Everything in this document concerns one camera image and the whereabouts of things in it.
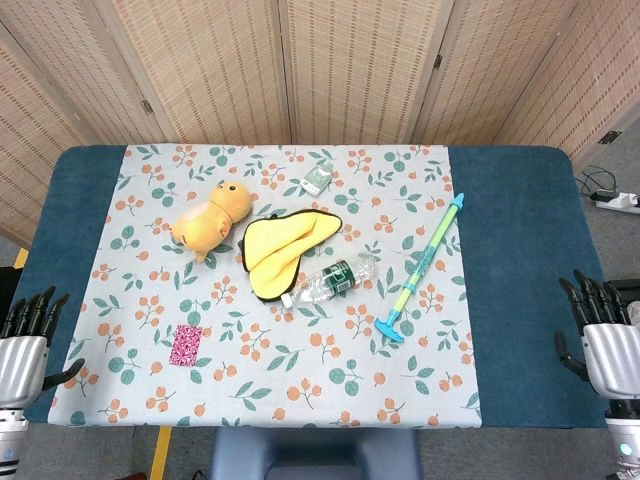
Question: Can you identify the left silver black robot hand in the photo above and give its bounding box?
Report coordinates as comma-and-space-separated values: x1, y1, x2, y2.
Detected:
0, 285, 86, 409

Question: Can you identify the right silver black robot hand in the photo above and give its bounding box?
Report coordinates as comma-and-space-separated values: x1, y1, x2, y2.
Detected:
553, 269, 640, 401

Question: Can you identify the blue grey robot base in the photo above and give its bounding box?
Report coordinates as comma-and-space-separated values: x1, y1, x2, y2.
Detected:
209, 427, 422, 480

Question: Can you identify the black equipment box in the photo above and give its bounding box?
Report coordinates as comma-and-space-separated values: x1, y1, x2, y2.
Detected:
0, 266, 21, 326

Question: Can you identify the dark blue table cover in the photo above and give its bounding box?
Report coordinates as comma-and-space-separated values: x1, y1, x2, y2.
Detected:
0, 144, 619, 431

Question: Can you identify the white power strip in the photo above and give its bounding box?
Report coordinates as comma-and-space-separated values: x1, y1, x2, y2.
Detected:
589, 191, 640, 215

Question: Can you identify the green blue water squirter toy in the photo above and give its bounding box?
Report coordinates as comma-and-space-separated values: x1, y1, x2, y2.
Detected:
374, 192, 466, 344

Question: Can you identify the yellow plush duck toy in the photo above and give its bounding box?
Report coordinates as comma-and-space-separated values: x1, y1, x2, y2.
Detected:
171, 181, 253, 265

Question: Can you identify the floral printed tablecloth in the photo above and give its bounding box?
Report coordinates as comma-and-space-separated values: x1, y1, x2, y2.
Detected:
48, 143, 483, 430

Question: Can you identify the yellow cloth with black trim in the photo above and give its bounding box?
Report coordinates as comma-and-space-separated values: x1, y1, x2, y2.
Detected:
241, 209, 343, 302

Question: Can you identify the clear plastic bottle green label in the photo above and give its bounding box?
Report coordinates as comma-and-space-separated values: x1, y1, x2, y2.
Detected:
280, 252, 379, 309

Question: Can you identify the small green white box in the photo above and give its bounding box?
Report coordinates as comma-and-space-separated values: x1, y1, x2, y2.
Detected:
302, 160, 335, 196

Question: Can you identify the woven bamboo folding screen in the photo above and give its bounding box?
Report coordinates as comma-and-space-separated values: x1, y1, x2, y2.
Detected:
0, 0, 640, 249

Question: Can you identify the black cable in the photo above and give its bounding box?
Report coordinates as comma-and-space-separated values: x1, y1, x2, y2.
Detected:
574, 166, 619, 197

